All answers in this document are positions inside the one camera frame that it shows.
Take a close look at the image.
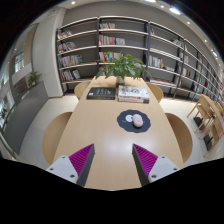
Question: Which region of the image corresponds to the white illustrated cover book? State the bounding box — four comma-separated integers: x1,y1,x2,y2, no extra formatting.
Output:
117,84,151,101

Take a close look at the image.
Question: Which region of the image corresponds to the wooden slat chairs group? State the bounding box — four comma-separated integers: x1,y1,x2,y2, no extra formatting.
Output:
186,94,224,158

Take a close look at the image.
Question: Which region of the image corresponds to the green potted plant white pot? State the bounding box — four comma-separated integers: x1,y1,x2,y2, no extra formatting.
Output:
95,53,152,85

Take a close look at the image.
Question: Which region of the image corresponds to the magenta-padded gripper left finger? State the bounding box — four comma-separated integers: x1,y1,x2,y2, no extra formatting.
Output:
45,143,96,188

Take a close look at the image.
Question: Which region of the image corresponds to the grey bookshelf unit with books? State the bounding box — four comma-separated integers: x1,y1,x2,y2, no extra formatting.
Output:
55,14,224,101

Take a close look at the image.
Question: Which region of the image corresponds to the round-back wooden chair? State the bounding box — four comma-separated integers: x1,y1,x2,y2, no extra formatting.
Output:
73,81,91,100
42,111,74,165
145,82,165,103
165,112,194,163

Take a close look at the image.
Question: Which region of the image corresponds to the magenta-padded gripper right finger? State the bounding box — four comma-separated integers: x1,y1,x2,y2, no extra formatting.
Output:
132,143,181,187

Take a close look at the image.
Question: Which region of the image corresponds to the thick book with dark spine end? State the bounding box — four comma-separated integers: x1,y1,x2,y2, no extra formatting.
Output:
117,97,150,104

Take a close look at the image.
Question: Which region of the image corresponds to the small green floor plant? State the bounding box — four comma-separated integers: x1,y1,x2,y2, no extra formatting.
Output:
27,70,44,88

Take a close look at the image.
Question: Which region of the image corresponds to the pink computer mouse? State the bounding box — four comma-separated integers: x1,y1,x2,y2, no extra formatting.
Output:
132,113,145,128

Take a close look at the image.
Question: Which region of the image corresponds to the black hardcover book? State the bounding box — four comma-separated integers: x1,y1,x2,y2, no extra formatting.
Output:
86,86,117,101

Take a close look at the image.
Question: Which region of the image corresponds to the dark cloud-shaped mouse pad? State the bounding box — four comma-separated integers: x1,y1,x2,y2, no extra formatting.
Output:
116,109,152,134

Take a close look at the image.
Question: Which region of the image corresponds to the round ceiling lights group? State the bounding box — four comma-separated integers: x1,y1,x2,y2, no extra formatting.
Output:
69,0,219,58

